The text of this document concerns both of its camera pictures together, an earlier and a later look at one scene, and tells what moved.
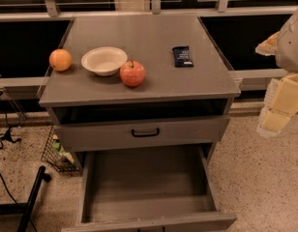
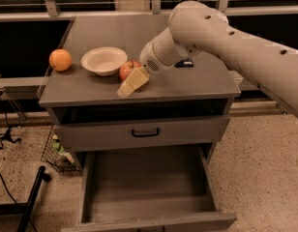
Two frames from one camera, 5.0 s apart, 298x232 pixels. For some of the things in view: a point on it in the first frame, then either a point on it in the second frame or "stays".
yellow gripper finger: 284,98 to 156,56
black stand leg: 24,209 stays
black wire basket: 57,157 stays
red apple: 132,72 stays
